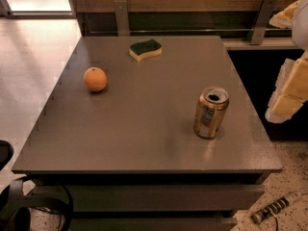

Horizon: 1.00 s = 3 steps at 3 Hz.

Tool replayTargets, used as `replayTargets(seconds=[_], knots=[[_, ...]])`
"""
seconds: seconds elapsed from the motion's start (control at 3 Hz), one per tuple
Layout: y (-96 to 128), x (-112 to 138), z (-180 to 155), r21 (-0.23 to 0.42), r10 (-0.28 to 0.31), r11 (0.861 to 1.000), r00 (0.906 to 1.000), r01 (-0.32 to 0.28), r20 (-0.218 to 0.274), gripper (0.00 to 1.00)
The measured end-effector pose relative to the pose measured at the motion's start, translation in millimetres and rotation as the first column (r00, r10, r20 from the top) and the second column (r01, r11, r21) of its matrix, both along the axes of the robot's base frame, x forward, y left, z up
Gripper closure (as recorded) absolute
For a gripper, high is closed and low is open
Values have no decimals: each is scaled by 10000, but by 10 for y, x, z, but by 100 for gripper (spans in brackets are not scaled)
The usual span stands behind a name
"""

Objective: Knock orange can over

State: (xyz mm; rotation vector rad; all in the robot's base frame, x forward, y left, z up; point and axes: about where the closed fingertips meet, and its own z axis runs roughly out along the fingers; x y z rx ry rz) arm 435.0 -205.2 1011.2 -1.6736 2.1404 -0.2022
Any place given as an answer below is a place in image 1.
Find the left metal bracket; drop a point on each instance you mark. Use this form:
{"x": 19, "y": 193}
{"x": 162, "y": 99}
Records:
{"x": 122, "y": 18}

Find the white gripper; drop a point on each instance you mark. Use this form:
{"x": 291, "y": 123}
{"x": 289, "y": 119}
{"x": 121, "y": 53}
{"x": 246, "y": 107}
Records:
{"x": 301, "y": 26}

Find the grey table drawer unit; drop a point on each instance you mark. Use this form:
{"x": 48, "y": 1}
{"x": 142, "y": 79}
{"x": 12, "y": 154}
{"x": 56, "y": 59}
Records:
{"x": 157, "y": 202}

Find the black chair edge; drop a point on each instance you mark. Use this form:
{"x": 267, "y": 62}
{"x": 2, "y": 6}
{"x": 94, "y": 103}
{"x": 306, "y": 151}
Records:
{"x": 6, "y": 153}

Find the green yellow sponge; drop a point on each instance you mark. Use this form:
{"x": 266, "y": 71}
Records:
{"x": 145, "y": 49}

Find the orange soda can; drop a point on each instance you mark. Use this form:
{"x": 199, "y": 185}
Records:
{"x": 210, "y": 111}

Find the metal bracket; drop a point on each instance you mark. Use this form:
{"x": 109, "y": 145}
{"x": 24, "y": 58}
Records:
{"x": 122, "y": 18}
{"x": 257, "y": 33}

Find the right metal bracket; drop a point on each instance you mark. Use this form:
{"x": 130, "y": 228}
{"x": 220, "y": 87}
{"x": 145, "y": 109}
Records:
{"x": 257, "y": 33}

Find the orange fruit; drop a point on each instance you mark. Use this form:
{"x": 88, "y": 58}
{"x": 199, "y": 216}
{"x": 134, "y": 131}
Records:
{"x": 95, "y": 79}

